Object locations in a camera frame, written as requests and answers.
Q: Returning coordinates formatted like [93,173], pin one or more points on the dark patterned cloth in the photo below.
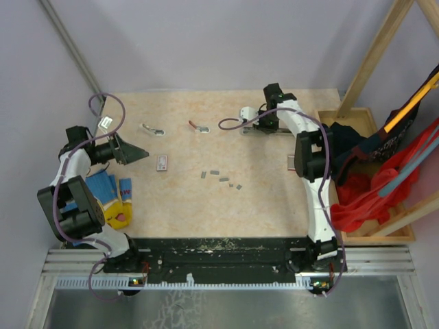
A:
[349,147]

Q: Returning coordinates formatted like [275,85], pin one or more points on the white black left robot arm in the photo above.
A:
[72,211]

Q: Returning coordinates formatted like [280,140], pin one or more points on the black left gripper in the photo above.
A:
[125,153]

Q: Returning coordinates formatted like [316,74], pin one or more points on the pink white mini stapler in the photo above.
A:
[199,128]

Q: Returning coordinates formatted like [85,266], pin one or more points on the red cloth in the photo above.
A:
[363,198]

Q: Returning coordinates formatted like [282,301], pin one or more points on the wooden tray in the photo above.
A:
[362,121]

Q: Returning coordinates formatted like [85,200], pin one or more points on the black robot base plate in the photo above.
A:
[223,260]

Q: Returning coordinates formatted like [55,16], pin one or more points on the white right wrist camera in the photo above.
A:
[247,114]

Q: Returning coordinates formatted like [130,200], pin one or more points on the black grey large stapler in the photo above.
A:
[247,131]

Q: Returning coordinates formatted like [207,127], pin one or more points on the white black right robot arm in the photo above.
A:
[312,163]

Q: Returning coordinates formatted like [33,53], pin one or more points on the red white staple box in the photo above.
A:
[162,163]

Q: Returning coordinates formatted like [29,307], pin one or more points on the blue yellow cartoon cloth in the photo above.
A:
[114,198]

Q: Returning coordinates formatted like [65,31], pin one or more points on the wooden frame beam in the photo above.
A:
[382,39]

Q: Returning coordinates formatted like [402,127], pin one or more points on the aluminium rail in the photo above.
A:
[73,268]

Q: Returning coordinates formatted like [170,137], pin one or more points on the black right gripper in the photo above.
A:
[261,127]

